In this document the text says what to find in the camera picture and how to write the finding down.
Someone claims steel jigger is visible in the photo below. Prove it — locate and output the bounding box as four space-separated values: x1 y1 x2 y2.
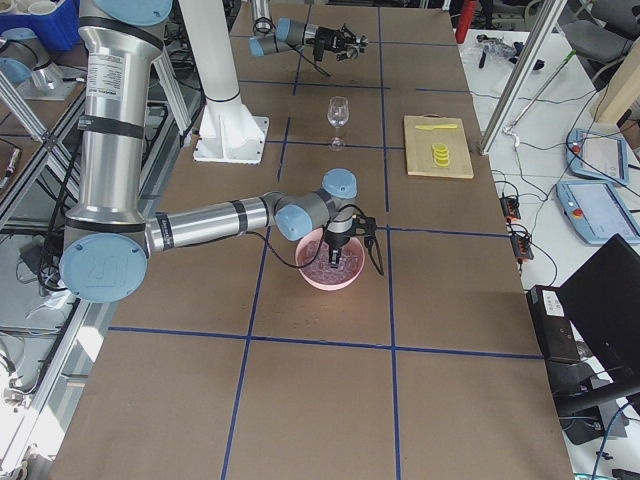
346 35 369 60

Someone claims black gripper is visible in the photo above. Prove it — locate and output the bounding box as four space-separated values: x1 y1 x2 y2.
324 212 353 270
314 24 369 61

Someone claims clear wine glass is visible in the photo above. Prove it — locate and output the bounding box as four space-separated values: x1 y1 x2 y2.
327 96 350 151

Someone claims grey office chair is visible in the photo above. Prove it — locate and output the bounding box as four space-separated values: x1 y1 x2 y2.
562 0 639 81

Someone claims black box device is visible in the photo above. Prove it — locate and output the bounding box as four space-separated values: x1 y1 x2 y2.
526 285 580 365

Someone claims pile of ice cubes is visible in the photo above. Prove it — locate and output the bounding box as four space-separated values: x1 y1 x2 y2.
299 241 363 285

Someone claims teach pendant near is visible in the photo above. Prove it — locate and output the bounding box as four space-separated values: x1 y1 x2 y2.
556 180 639 245

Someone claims teach pendant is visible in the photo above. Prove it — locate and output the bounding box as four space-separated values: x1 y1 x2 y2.
556 180 639 245
566 129 629 185

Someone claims black monitor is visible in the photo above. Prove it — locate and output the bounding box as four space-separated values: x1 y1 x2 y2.
556 234 639 416

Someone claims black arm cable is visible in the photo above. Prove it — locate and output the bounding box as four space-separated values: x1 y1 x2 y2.
244 204 386 277

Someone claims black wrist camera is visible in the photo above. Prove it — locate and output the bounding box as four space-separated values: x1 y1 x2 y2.
349 214 377 248

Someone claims teach pendant far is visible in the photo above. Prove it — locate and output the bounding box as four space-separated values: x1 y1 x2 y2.
566 129 629 185

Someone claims red cylinder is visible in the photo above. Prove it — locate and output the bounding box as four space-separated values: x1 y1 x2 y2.
455 0 476 44

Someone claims bamboo cutting board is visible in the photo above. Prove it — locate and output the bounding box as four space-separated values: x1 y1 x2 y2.
403 115 474 180

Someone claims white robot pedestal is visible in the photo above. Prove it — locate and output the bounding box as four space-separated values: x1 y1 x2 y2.
179 0 269 165

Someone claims aluminium frame post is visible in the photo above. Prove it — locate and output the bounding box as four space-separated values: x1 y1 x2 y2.
479 0 567 155

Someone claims yellow plastic knife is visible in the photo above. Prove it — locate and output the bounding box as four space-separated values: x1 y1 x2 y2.
413 123 458 131

